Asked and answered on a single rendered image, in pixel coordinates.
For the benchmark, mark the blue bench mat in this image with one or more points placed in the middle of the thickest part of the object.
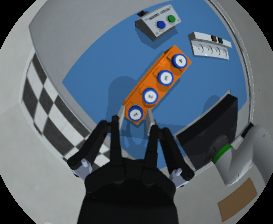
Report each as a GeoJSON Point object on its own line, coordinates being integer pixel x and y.
{"type": "Point", "coordinates": [106, 73]}

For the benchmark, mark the orange tube rack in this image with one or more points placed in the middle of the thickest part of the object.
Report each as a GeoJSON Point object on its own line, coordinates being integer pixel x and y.
{"type": "Point", "coordinates": [150, 81]}

